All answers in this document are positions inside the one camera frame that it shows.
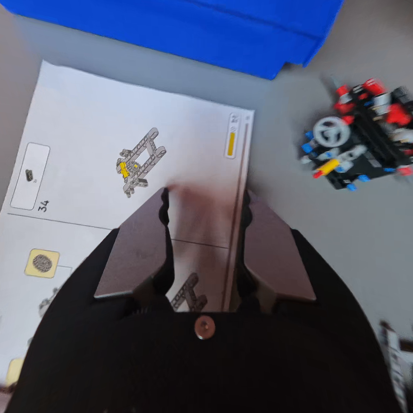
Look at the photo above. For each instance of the lego instruction booklet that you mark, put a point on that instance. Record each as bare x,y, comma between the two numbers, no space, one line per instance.
96,113

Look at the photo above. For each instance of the blue plastic storage bin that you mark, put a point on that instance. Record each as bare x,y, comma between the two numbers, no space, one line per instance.
193,32

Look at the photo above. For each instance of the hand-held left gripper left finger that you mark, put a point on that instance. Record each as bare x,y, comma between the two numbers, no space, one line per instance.
135,255

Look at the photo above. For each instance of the partly built lego model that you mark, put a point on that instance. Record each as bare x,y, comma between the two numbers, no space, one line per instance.
361,138

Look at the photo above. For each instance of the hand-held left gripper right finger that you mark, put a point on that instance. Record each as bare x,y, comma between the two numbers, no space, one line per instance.
274,258

